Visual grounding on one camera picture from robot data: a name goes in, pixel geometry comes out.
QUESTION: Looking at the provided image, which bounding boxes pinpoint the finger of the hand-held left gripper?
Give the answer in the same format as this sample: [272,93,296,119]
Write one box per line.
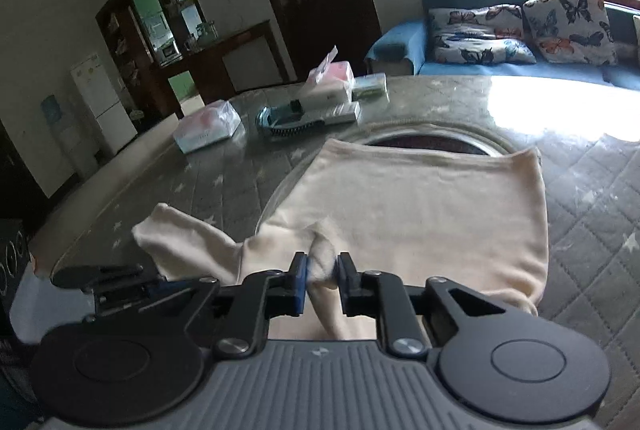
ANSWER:
[92,277,171,311]
[51,263,146,292]

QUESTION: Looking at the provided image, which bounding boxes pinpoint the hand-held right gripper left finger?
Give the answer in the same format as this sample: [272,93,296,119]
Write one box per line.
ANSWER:
[85,251,310,358]

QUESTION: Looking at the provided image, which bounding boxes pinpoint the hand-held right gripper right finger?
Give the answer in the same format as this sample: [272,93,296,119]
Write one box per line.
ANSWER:
[336,251,536,358]

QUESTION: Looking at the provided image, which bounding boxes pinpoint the cream knit garment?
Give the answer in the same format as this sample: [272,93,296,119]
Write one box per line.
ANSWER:
[131,137,551,341]

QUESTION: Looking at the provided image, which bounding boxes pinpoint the white water dispenser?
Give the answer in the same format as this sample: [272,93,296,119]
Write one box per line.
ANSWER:
[40,94,98,178]

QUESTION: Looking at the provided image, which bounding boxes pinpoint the round black induction cooktop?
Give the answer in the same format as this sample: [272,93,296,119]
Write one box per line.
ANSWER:
[262,120,518,226]

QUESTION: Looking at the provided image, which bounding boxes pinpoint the white refrigerator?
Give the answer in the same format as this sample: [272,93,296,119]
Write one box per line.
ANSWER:
[70,53,138,156]

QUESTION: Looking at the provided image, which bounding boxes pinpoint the large wrapped tissue pack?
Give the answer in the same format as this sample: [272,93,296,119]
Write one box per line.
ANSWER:
[172,99,244,154]

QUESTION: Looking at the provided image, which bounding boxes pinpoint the blue hair brush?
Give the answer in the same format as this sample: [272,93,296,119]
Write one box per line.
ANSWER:
[256,102,328,140]

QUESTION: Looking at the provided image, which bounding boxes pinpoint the white box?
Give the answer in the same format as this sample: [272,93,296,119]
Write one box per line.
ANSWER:
[299,80,353,107]

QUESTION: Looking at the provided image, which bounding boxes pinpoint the green box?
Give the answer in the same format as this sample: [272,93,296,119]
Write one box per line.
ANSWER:
[351,73,390,102]

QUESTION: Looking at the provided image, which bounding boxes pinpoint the pink tissue pack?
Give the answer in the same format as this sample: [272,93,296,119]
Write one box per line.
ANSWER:
[306,44,355,94]

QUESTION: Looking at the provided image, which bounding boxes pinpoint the low wooden cabinet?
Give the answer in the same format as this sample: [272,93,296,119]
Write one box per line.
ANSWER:
[167,20,291,106]

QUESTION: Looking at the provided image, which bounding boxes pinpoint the dark wood display cabinet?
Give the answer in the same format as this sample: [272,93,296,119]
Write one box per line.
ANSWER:
[95,0,221,121]

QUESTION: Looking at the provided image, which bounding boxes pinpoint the blue sofa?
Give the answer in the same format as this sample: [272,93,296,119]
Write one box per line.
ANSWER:
[364,0,640,91]

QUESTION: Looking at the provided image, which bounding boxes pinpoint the butterfly print cushion with blue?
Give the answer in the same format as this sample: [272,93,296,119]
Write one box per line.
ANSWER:
[432,30,537,65]

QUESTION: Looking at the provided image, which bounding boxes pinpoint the large butterfly print cushion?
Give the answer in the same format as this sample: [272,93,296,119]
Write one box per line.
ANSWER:
[522,0,620,66]

